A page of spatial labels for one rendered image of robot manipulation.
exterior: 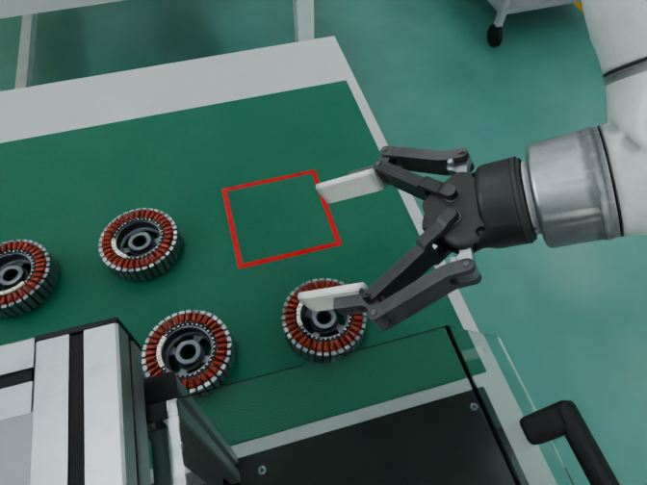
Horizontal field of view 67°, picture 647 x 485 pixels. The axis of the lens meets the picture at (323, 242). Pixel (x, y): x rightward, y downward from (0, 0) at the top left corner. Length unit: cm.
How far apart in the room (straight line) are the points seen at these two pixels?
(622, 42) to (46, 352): 41
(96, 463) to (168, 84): 85
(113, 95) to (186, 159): 24
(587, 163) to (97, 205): 70
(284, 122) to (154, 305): 41
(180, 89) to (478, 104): 145
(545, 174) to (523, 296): 127
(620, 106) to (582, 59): 220
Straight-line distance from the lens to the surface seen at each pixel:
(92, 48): 264
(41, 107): 109
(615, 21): 42
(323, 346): 63
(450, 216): 44
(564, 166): 41
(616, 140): 42
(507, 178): 42
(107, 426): 29
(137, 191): 86
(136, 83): 107
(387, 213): 79
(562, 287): 174
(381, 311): 42
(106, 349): 30
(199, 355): 66
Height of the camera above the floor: 137
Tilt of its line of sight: 56 degrees down
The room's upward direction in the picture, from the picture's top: straight up
